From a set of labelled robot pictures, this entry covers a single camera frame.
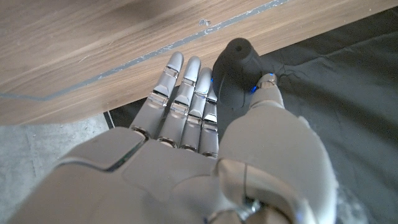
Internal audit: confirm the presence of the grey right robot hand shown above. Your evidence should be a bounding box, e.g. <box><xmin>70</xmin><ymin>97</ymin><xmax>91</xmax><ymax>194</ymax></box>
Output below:
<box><xmin>9</xmin><ymin>51</ymin><xmax>339</xmax><ymax>224</ymax></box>

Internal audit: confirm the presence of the black rubber air blower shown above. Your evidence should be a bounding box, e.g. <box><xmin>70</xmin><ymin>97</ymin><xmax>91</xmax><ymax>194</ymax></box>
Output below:
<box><xmin>212</xmin><ymin>37</ymin><xmax>264</xmax><ymax>111</ymax></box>

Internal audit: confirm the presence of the black backdrop cloth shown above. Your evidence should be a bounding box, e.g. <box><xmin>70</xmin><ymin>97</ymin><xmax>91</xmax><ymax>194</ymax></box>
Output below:
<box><xmin>104</xmin><ymin>6</ymin><xmax>398</xmax><ymax>224</ymax></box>

